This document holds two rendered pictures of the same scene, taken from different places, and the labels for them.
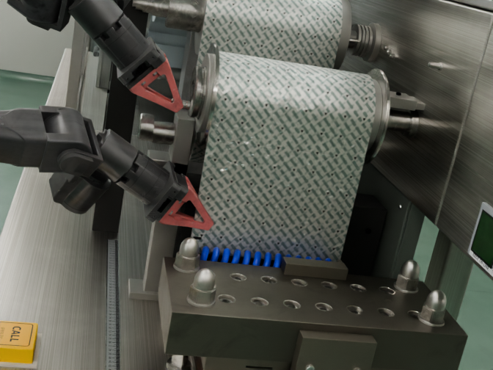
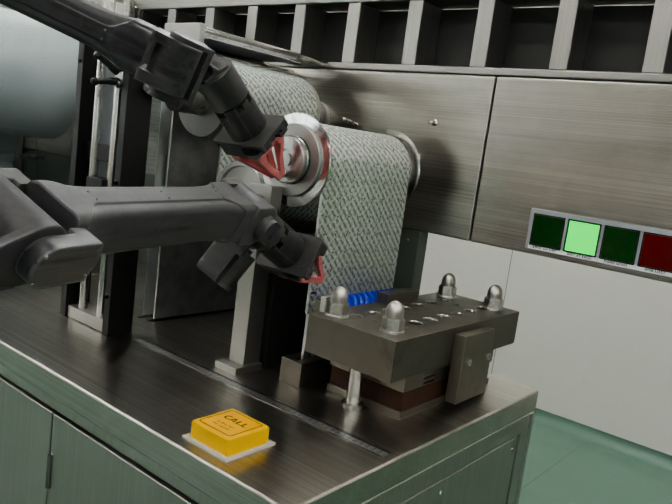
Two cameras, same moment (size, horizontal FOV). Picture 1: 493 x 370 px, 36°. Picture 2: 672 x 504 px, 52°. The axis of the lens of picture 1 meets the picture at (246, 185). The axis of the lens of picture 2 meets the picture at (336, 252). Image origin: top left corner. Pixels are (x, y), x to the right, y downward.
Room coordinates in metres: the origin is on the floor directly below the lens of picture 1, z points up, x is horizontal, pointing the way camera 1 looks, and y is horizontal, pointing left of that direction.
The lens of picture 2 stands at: (0.18, 0.70, 1.28)
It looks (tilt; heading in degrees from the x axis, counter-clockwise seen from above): 9 degrees down; 321
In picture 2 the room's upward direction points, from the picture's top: 8 degrees clockwise
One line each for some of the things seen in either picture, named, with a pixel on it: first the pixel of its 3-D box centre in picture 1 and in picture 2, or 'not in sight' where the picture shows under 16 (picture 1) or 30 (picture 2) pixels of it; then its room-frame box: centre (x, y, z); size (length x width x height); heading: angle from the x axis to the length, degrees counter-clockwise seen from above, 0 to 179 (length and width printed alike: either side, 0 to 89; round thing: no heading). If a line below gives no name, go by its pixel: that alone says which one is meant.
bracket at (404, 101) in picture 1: (401, 99); not in sight; (1.15, -0.21, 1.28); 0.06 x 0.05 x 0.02; 103
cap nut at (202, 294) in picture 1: (203, 285); (394, 316); (0.86, 0.03, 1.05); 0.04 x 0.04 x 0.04
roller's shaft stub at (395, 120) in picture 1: (392, 120); not in sight; (1.15, -0.20, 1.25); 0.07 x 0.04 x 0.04; 103
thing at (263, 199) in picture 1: (275, 208); (358, 253); (1.05, -0.05, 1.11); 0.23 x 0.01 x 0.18; 103
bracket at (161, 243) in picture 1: (158, 207); (247, 278); (1.10, 0.13, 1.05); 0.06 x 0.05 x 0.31; 103
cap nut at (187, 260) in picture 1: (188, 252); (338, 300); (0.95, 0.06, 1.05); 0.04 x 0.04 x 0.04
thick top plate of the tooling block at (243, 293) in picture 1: (307, 313); (421, 329); (0.94, -0.12, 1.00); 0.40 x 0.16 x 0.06; 103
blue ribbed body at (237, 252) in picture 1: (269, 263); (362, 302); (1.03, -0.06, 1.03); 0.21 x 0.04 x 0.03; 103
